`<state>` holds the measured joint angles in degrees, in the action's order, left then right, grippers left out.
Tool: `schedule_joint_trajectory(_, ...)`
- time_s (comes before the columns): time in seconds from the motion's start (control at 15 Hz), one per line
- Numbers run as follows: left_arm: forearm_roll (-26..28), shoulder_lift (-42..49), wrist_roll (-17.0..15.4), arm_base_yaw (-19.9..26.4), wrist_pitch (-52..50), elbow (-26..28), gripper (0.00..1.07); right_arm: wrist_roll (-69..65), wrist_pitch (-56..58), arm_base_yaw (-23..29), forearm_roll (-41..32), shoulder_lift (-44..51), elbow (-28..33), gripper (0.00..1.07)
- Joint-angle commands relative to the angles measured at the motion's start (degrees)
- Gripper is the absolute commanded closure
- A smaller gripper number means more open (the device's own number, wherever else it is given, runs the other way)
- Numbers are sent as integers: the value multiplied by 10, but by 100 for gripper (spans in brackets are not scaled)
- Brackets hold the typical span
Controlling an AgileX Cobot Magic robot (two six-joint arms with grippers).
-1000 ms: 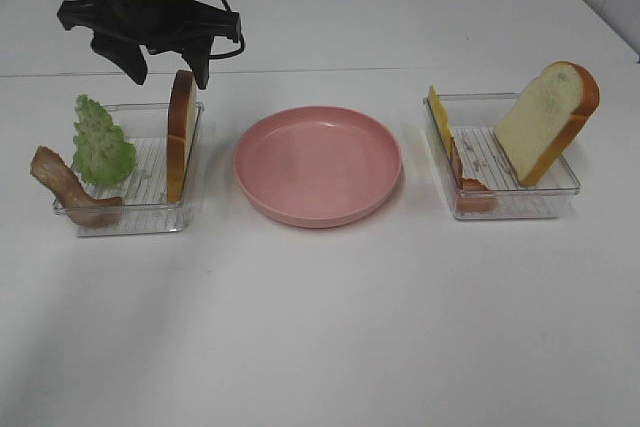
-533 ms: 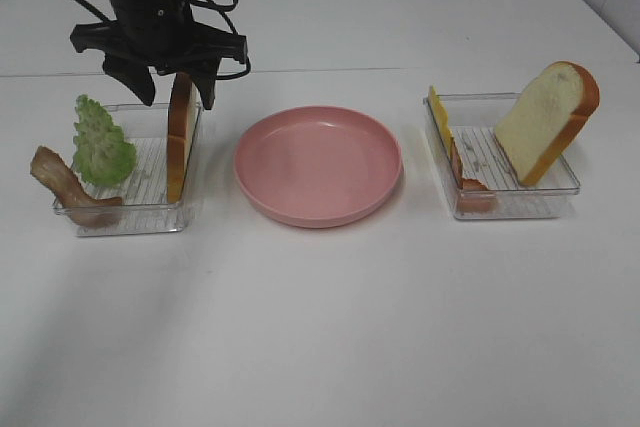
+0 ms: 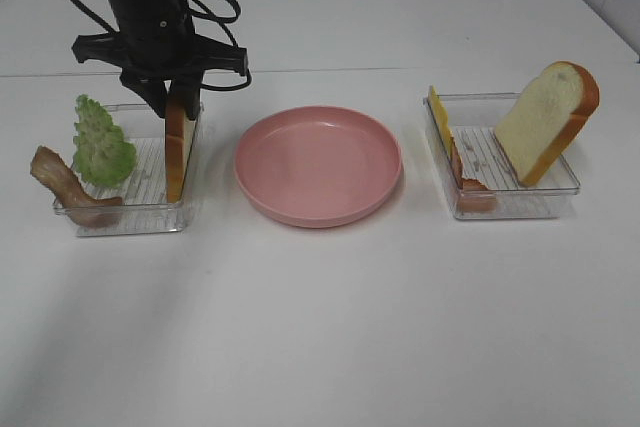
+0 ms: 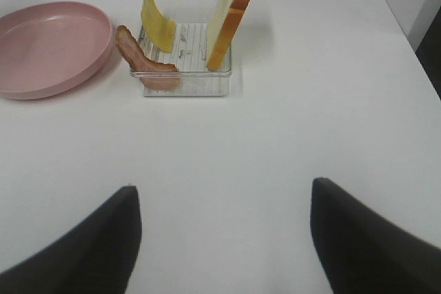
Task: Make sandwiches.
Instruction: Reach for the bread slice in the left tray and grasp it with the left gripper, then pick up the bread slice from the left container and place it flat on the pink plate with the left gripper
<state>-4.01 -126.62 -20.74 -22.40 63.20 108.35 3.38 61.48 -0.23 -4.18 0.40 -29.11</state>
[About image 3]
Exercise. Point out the green lettuce leaf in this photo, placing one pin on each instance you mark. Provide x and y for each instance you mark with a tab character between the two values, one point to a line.
103	156

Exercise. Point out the pink round plate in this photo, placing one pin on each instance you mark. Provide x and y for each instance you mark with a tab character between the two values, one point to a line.
317	166

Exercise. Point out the right clear plastic tray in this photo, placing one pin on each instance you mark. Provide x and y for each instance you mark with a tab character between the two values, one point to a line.
472	118

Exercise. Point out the bacon strip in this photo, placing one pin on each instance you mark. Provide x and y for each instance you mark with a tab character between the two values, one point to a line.
474	196
49	169

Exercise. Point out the bread slice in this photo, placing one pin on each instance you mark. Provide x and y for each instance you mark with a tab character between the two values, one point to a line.
547	116
179	132

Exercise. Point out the clear plastic tray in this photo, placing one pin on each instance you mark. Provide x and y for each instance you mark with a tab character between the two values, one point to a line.
145	209
472	118

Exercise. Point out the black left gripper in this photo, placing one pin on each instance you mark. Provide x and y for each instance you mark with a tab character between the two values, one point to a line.
177	40

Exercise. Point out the yellow cheese slice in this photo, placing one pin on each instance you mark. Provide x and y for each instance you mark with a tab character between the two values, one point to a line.
441	119

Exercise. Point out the left clear plastic tray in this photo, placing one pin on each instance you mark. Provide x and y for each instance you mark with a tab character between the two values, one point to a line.
145	209

